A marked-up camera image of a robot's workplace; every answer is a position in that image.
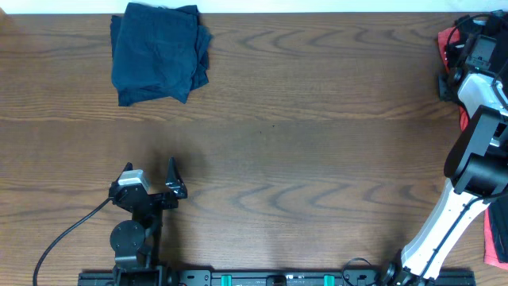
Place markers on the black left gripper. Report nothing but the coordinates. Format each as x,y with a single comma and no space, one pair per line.
155,199

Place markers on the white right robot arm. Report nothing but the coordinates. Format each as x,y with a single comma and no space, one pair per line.
476,167

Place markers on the folded dark blue garment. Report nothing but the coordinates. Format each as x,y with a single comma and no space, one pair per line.
158,52

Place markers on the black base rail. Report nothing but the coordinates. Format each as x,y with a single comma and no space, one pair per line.
361,277

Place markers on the plain black t-shirt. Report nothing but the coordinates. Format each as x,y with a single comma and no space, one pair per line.
498,210

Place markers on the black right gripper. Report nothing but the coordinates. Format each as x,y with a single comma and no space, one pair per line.
443,87

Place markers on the red garment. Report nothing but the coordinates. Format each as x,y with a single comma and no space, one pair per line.
490,255

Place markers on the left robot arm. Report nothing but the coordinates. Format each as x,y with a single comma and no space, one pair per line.
136,242

